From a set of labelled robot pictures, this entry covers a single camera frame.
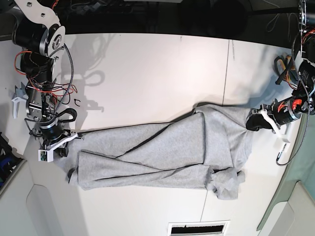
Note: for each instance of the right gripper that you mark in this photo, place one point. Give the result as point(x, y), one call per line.
point(55, 138)

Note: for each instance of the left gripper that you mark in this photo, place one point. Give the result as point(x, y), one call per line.
point(278, 113)

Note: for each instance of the grey t-shirt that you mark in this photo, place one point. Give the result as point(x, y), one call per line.
point(205, 150)

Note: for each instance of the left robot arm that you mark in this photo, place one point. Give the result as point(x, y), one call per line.
point(298, 71)

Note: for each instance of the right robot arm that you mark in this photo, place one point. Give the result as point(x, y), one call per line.
point(41, 36)

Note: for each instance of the blue black items bin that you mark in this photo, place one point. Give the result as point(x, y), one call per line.
point(9, 161)

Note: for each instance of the orange grey scissors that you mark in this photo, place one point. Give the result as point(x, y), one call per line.
point(284, 70)

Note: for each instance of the white plastic stand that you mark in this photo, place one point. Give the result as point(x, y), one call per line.
point(18, 96)

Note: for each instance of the beige chair right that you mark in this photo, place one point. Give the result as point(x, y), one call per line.
point(295, 217)

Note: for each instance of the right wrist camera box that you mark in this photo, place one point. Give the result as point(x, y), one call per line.
point(45, 155)

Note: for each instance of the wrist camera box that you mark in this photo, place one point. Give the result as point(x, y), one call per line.
point(283, 138)
point(45, 155)

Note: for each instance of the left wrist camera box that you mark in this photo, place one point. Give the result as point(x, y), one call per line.
point(283, 138)

